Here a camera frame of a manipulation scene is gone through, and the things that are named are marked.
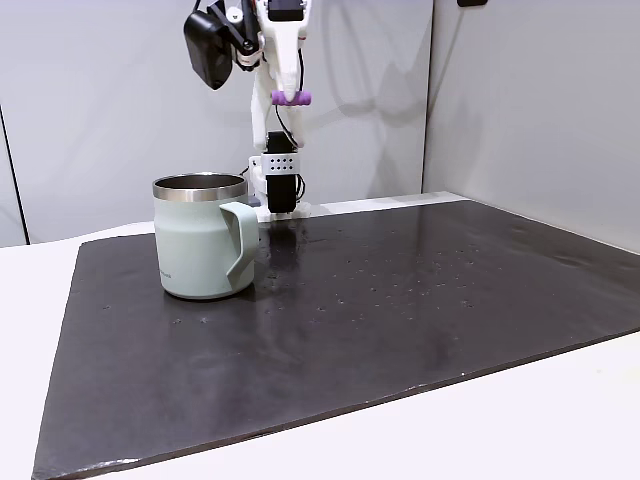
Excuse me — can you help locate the purple ribbed pen grip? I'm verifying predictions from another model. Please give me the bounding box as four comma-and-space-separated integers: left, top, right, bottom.
271, 90, 312, 108

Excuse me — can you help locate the pale green steel mug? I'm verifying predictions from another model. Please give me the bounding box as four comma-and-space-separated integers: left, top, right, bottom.
152, 172, 260, 301

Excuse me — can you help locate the black table mat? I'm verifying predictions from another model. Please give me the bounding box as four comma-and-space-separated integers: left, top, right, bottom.
30, 199, 640, 480

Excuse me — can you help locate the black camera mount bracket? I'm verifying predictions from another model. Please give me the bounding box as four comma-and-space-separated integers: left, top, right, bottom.
206, 0, 266, 73

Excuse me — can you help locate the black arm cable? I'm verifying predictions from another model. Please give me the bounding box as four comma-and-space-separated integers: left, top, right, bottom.
273, 47, 306, 149

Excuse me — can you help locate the black camera box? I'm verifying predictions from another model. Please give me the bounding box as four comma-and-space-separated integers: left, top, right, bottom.
183, 9, 235, 92

